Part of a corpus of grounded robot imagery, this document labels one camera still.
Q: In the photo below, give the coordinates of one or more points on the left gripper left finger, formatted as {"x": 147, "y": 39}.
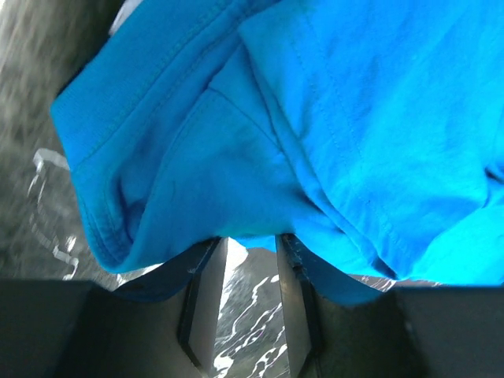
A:
{"x": 162, "y": 324}

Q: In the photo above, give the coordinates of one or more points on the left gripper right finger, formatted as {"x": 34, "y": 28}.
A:
{"x": 337, "y": 326}

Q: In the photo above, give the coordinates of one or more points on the blue t shirt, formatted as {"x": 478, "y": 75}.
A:
{"x": 371, "y": 130}

